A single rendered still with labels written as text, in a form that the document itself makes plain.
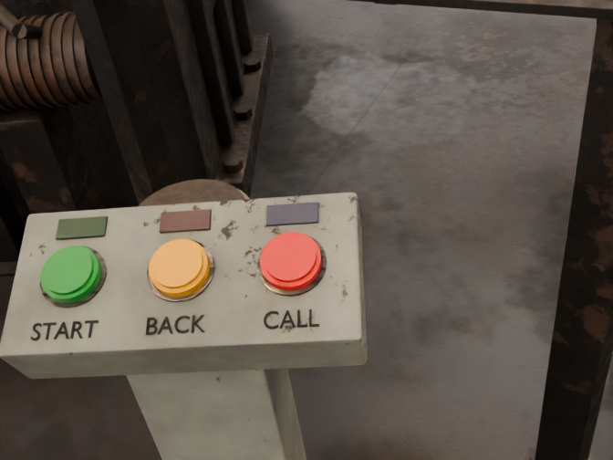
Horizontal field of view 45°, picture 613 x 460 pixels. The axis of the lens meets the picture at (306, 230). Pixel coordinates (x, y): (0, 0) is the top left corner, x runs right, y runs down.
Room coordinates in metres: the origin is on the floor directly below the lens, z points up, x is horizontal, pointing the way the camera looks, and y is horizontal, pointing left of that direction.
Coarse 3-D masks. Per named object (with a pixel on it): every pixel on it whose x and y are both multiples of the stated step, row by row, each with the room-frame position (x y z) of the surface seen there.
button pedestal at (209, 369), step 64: (128, 256) 0.39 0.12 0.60; (256, 256) 0.37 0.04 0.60; (64, 320) 0.35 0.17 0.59; (128, 320) 0.35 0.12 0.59; (192, 320) 0.34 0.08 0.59; (256, 320) 0.33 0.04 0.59; (320, 320) 0.32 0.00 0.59; (192, 384) 0.34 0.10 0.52; (256, 384) 0.33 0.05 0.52; (192, 448) 0.34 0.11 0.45; (256, 448) 0.33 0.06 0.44
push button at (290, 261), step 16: (272, 240) 0.37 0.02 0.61; (288, 240) 0.37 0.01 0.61; (304, 240) 0.37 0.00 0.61; (272, 256) 0.36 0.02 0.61; (288, 256) 0.36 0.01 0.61; (304, 256) 0.36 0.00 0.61; (320, 256) 0.36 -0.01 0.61; (272, 272) 0.35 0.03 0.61; (288, 272) 0.35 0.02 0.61; (304, 272) 0.35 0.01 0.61; (288, 288) 0.34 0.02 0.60
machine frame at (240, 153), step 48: (0, 0) 1.23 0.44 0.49; (48, 0) 1.22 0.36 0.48; (144, 0) 1.20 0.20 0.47; (192, 0) 1.33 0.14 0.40; (240, 0) 1.74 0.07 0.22; (144, 48) 1.20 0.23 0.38; (192, 48) 1.30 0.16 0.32; (240, 48) 1.74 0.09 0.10; (192, 96) 1.22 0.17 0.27; (240, 96) 1.55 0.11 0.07; (96, 144) 1.22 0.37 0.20; (192, 144) 1.19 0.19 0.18; (240, 144) 1.34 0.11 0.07
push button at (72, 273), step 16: (64, 256) 0.39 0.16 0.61; (80, 256) 0.39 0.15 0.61; (96, 256) 0.39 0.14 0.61; (48, 272) 0.38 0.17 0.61; (64, 272) 0.38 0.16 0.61; (80, 272) 0.38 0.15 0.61; (96, 272) 0.38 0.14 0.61; (48, 288) 0.37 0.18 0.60; (64, 288) 0.37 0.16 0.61; (80, 288) 0.37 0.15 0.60
